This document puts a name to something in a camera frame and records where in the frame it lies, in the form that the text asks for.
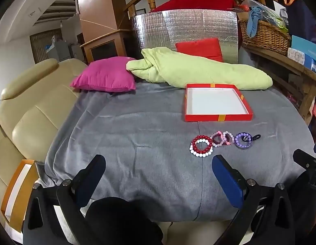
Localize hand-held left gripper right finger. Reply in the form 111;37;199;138
211;154;296;245

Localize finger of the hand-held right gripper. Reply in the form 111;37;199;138
293;148;316;192

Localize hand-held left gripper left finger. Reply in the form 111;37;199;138
22;154;107;245

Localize shiny metal bangle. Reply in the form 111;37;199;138
235;138;253;150

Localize pale pink bead bracelet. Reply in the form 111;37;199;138
211;131;227;148

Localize dark red hair tie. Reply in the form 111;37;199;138
213;135;229;146

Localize red shallow cardboard box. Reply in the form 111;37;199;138
184;83;254;122

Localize grey blanket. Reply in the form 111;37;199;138
36;82;316;222

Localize orange cardboard box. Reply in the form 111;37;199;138
0;159;40;233

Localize beige leather sofa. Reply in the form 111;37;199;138
0;58;88;210

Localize magenta pillow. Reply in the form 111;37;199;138
70;57;137;92

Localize wooden shelf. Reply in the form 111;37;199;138
241;43;316;125

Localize white and blue box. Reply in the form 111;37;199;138
287;47;314;67

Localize light green quilt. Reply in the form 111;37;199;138
126;47;273;91

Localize wooden cabinet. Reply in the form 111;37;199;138
80;29;135;64

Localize wicker basket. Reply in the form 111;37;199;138
238;19;293;56

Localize grey cabinet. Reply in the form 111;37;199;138
46;36;84;62

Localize red pillow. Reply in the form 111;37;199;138
175;38;223;63

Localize brown louvered door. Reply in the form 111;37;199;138
30;29;63;64

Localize dark blue garment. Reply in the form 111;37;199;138
286;0;316;42

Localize blue cloth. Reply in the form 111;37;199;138
247;6;266;37

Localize silver foil insulation board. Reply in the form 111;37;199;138
131;9;239;64

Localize purple bead bracelet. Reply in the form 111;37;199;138
234;132;253;146

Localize pink and white bead bracelet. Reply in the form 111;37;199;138
223;131;235;145

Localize red bead bracelet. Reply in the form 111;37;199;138
192;135;214;153

